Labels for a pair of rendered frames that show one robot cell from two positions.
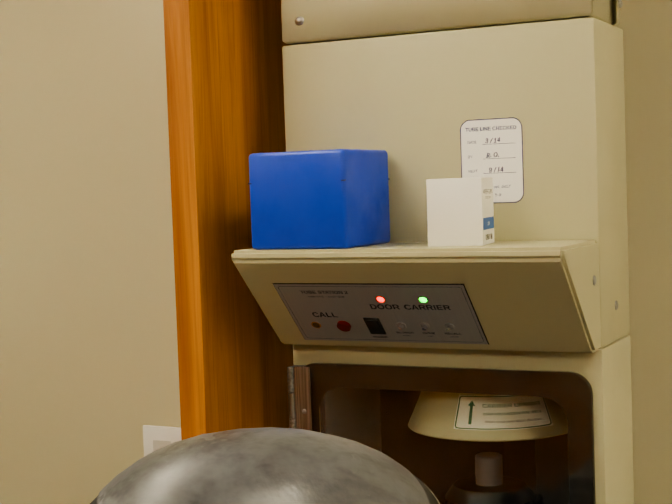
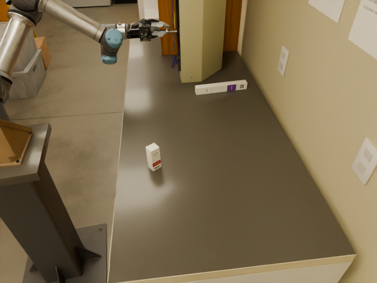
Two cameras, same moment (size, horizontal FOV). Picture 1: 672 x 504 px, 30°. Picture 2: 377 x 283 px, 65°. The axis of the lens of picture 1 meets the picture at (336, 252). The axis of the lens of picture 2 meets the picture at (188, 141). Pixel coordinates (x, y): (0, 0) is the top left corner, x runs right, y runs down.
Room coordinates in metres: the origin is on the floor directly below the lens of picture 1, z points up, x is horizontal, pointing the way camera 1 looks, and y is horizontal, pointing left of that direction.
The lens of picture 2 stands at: (0.40, -1.45, 1.73)
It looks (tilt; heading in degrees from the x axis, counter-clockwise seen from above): 41 degrees down; 57
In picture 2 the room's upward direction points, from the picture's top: 1 degrees counter-clockwise
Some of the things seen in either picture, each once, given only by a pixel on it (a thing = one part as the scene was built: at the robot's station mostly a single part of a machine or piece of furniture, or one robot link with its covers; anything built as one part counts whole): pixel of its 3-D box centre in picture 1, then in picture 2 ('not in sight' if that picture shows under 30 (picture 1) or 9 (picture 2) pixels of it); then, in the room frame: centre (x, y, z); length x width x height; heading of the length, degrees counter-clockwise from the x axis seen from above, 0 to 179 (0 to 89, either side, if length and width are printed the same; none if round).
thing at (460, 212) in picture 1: (460, 211); not in sight; (1.13, -0.11, 1.54); 0.05 x 0.05 x 0.06; 72
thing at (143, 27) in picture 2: not in sight; (139, 31); (0.99, -0.08, 1.20); 0.12 x 0.09 x 0.08; 153
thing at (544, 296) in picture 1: (413, 299); not in sight; (1.15, -0.07, 1.46); 0.32 x 0.11 x 0.10; 63
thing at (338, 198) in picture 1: (320, 199); not in sight; (1.19, 0.01, 1.56); 0.10 x 0.10 x 0.09; 63
